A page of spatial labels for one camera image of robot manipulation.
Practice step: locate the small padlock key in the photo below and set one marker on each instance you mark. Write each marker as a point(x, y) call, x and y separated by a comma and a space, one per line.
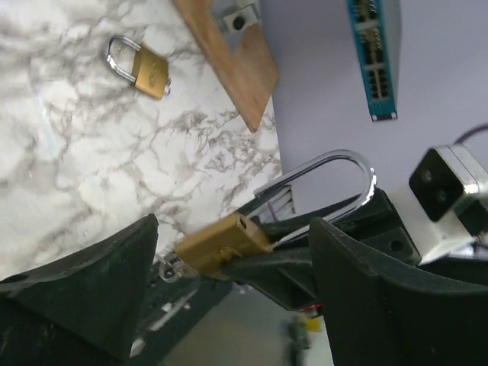
point(172, 268)

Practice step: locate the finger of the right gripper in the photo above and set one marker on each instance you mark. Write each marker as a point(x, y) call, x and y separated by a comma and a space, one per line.
point(285, 276)

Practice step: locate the teal network switch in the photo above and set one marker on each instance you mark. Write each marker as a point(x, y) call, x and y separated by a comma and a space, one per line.
point(377, 33)

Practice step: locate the wooden board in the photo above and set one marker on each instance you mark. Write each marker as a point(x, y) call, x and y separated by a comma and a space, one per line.
point(242, 60)

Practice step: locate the small brass long-shackle padlock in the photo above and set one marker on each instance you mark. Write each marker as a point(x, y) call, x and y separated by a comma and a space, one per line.
point(236, 236)

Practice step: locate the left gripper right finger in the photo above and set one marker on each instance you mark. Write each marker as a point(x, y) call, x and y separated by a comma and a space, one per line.
point(381, 311)

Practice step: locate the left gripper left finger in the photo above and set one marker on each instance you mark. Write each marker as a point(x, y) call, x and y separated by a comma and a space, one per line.
point(82, 309)

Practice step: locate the metal switch stand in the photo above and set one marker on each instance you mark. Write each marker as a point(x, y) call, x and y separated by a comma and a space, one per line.
point(235, 15)

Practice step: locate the large brass padlock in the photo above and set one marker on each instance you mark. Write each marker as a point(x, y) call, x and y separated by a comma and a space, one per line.
point(150, 71)

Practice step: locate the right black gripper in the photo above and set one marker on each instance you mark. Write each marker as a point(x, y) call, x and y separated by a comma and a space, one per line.
point(374, 222)

